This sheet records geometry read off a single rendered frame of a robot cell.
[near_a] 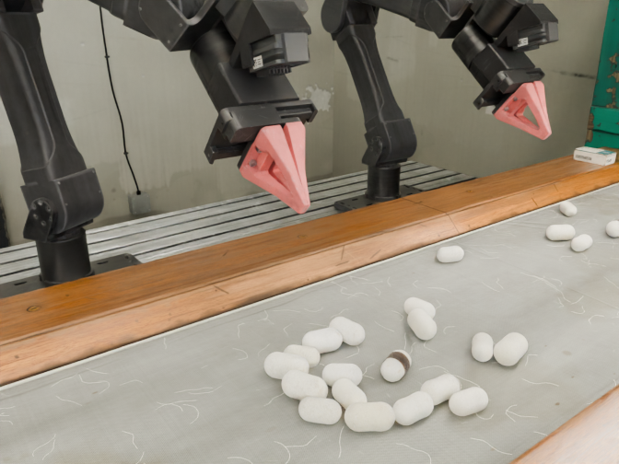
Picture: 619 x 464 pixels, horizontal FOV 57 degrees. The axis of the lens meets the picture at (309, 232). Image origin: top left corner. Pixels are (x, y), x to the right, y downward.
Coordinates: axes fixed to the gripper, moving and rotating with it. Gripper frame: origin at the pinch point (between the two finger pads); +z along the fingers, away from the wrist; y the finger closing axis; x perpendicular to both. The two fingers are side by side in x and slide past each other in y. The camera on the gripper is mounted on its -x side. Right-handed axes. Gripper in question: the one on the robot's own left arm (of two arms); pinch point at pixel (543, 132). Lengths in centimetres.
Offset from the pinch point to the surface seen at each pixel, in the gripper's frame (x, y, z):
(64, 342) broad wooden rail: 9, -67, 6
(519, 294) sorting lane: -0.6, -25.3, 19.2
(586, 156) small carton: 10.3, 25.4, 0.5
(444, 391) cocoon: -6, -46, 24
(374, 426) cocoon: -6, -52, 24
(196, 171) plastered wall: 163, 37, -113
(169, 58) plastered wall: 124, 28, -146
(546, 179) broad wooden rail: 9.7, 9.4, 3.0
